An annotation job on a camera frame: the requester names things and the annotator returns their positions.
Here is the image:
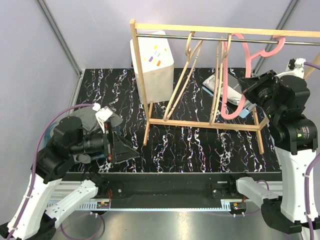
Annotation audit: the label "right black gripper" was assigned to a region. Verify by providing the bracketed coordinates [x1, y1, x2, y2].
[238, 69, 281, 121]

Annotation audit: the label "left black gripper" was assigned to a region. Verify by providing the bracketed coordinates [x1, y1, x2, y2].
[70, 120, 141, 162]

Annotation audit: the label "pink plastic hanger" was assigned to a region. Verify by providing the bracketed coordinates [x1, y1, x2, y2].
[220, 33, 286, 120]

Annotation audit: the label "grey shorts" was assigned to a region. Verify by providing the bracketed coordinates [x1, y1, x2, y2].
[68, 106, 123, 164]

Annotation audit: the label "beige hanger of comic shorts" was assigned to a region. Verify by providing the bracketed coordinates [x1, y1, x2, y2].
[209, 33, 232, 127]

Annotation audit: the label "beige hanger of navy shorts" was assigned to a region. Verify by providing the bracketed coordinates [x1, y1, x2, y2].
[163, 31, 203, 122]

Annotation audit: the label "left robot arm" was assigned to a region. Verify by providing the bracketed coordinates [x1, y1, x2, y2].
[0, 116, 139, 240]

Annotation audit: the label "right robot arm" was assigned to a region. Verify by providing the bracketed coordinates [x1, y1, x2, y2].
[227, 70, 320, 239]

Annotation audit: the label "grey booklet with label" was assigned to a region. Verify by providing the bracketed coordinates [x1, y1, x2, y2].
[202, 73, 257, 118]

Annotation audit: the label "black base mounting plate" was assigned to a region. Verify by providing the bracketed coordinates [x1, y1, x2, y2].
[49, 171, 283, 211]

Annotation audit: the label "white box with stickers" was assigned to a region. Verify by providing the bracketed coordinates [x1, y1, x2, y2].
[138, 37, 174, 103]

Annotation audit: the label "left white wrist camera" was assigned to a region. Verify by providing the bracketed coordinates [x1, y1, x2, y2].
[92, 103, 113, 133]

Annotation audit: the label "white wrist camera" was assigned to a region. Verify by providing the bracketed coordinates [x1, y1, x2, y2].
[92, 103, 113, 133]
[276, 58, 306, 79]

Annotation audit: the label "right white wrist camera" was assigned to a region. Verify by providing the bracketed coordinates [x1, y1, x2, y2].
[276, 58, 306, 79]

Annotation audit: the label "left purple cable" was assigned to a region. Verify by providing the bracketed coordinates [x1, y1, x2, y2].
[4, 103, 106, 240]

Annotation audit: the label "metal clothes rail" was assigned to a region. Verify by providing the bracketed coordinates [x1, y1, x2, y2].
[137, 34, 320, 47]

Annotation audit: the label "wooden clothes rack frame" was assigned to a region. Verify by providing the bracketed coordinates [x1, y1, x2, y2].
[129, 19, 320, 154]

